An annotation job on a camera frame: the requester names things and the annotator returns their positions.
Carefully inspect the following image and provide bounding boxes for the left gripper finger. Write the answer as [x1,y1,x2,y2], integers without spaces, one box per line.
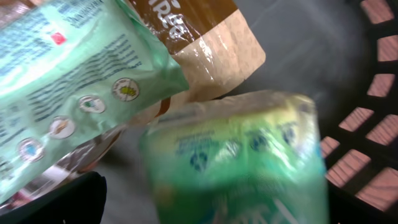
[1,171,107,224]

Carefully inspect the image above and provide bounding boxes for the mint green snack packet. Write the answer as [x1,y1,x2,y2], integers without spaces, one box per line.
[1,0,188,201]

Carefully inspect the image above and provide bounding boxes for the small teal tissue pack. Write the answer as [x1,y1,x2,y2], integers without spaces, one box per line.
[139,90,329,224]

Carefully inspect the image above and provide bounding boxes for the brown nut pouch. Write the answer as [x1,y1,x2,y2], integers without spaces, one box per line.
[0,0,267,210]

